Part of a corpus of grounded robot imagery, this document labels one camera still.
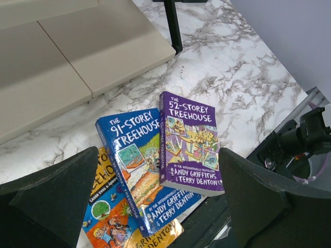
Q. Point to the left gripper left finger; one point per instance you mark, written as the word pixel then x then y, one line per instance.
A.
pixel 47 208

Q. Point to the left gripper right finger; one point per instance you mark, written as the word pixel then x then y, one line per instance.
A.
pixel 269 210

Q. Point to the lilac Treehouse book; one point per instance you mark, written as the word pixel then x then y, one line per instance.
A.
pixel 189 146

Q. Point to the blue 91-Storey Treehouse book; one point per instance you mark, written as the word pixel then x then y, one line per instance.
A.
pixel 132 143

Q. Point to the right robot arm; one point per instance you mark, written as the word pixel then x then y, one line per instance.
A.
pixel 312 135

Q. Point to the yellow 130-Storey Treehouse book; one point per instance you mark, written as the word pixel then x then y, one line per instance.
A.
pixel 108 220

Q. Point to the beige three-tier shelf rack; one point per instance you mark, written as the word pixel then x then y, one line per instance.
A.
pixel 57 55

